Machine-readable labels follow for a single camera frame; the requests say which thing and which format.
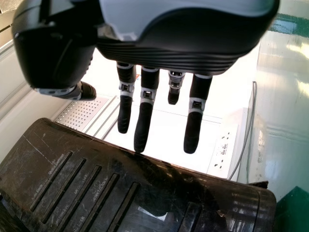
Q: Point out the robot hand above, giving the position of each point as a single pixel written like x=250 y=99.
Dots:
x=183 y=36

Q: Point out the white socket strip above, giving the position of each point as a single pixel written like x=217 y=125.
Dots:
x=224 y=149

